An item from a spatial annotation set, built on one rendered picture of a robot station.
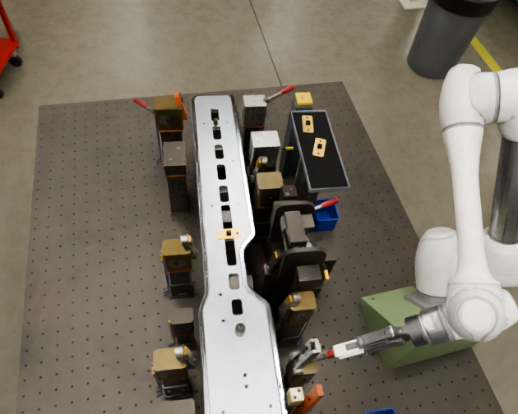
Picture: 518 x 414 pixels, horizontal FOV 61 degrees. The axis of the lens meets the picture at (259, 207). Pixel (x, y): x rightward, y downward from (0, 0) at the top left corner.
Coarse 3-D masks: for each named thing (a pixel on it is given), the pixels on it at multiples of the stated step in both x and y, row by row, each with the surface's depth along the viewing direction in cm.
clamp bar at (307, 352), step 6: (312, 342) 109; (318, 342) 109; (300, 348) 108; (306, 348) 108; (312, 348) 109; (318, 348) 108; (294, 354) 119; (300, 354) 117; (306, 354) 114; (312, 354) 108; (318, 354) 109; (300, 360) 117; (306, 360) 112; (294, 366) 119; (300, 366) 117
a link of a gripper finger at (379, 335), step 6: (378, 330) 109; (384, 330) 108; (360, 336) 111; (366, 336) 110; (372, 336) 109; (378, 336) 108; (384, 336) 107; (390, 336) 106; (366, 342) 109; (372, 342) 108
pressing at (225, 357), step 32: (224, 96) 188; (224, 128) 177; (224, 160) 167; (224, 256) 144; (224, 288) 138; (224, 320) 132; (256, 320) 133; (224, 352) 126; (256, 352) 127; (224, 384) 121; (256, 384) 122
